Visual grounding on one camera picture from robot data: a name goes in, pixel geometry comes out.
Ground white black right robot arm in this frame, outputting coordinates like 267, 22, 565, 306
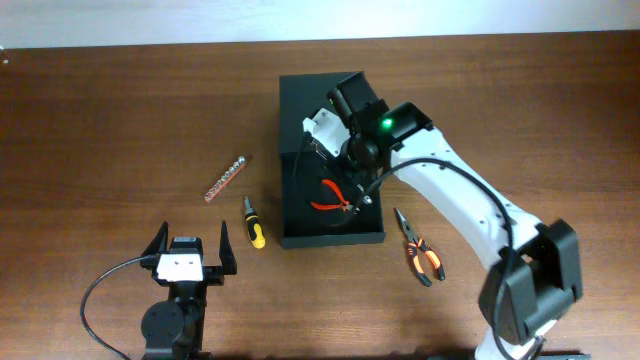
302, 72, 583, 359

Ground silver combination wrench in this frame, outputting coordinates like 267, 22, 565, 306
352, 195, 372, 214

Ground small red side cutters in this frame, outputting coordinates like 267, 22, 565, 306
310, 178, 353, 212

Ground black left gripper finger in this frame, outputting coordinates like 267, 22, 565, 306
219, 221, 237, 275
140, 221, 169, 269

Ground orange black needle-nose pliers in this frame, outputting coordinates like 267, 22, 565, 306
394, 208, 446, 287

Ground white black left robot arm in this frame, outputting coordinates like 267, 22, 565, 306
141, 223, 237, 360

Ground black open storage box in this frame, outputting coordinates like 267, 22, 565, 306
279, 72, 385, 249

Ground orange socket rail with sockets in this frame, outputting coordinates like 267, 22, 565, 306
203, 156, 247, 203

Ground yellow black stubby screwdriver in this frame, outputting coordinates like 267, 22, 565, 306
244, 196, 266, 249

